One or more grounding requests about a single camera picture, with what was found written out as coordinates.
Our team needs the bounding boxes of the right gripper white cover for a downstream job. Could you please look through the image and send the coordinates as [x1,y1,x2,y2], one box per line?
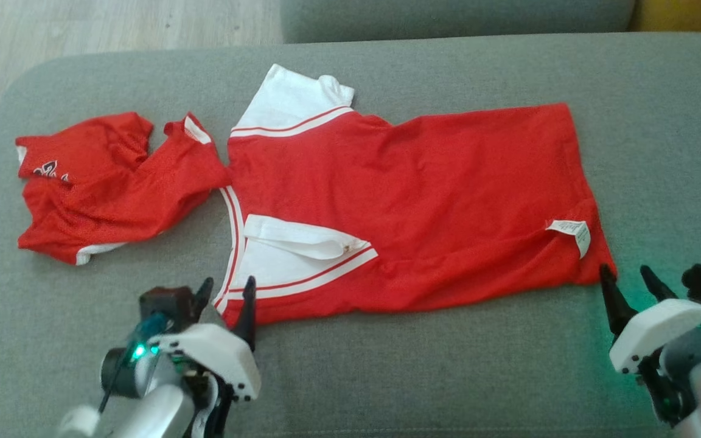
[599,263,701,426]

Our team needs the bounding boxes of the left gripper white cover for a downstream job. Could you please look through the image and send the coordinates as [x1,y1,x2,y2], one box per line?
[100,275,262,438]

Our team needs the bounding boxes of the red mesh shorts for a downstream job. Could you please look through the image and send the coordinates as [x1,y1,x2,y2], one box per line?
[15,111,232,266]

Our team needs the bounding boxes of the red shirt with white sleeves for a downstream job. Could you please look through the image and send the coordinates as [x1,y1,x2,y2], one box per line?
[214,64,618,328]

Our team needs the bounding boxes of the grey sofa seat cushion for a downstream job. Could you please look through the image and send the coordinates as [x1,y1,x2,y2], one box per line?
[0,32,701,438]

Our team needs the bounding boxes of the yellow fabric cushion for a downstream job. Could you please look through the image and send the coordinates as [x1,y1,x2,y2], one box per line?
[630,0,701,34]

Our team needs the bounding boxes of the grey stitched sofa cushion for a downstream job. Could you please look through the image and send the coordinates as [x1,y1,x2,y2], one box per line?
[281,0,637,44]

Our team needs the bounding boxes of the teal plug left camera cable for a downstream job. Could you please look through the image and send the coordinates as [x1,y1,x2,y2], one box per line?
[99,311,169,415]

